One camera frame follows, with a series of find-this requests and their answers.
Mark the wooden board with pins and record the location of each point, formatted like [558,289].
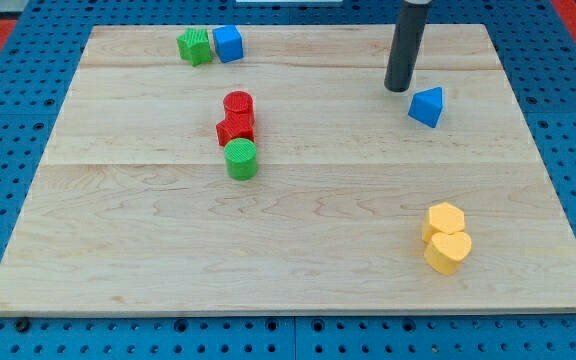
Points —
[132,212]

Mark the green cylinder block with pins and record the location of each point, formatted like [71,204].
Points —
[241,159]

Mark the red star block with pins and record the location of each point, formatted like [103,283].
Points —
[235,125]

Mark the red cylinder block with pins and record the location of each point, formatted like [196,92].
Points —
[238,103]

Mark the blue cube block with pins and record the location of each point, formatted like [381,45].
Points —
[228,43]

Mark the blue triangular prism block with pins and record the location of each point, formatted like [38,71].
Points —
[427,106]

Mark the yellow hexagon block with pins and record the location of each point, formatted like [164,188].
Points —
[442,218]

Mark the green star block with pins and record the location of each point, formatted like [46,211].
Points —
[194,46]

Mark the yellow heart block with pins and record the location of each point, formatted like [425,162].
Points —
[446,252]

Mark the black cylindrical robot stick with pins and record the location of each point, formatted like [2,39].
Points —
[405,45]

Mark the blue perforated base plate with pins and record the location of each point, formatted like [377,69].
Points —
[38,62]

